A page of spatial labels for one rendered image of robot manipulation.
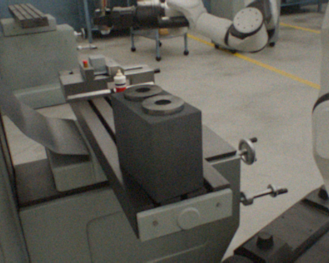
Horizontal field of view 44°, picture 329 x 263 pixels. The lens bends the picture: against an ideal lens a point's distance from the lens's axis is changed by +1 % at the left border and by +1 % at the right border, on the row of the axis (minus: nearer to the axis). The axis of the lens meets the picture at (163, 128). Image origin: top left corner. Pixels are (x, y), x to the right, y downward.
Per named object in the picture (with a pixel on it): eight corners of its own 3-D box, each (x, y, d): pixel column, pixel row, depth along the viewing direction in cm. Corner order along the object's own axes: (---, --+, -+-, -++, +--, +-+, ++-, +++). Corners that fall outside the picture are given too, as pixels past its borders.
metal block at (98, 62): (103, 69, 158) (101, 53, 155) (106, 72, 153) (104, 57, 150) (90, 71, 156) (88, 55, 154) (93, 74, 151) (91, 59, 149)
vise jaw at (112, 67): (116, 66, 163) (115, 57, 161) (125, 74, 152) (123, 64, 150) (102, 69, 161) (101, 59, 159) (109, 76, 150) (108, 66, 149)
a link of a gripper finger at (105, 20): (92, 15, 125) (113, 14, 125) (94, 26, 126) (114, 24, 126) (92, 16, 124) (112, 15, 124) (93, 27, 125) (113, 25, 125)
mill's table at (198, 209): (107, 78, 200) (105, 62, 197) (235, 216, 93) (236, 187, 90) (60, 86, 193) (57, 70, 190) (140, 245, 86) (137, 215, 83)
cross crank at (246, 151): (247, 155, 178) (248, 131, 173) (263, 167, 167) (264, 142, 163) (215, 163, 173) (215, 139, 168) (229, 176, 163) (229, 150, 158)
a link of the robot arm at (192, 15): (175, -11, 127) (209, 1, 121) (175, 14, 134) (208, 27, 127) (161, -3, 124) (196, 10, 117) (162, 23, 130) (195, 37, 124)
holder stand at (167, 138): (160, 149, 109) (154, 79, 101) (204, 187, 91) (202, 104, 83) (118, 162, 104) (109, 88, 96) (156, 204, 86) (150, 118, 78)
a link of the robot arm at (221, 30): (200, 41, 127) (254, 63, 118) (190, 23, 118) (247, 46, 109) (219, 13, 128) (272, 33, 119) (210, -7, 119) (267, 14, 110)
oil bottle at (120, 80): (125, 96, 151) (122, 67, 146) (128, 99, 147) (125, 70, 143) (115, 97, 149) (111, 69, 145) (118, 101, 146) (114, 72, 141)
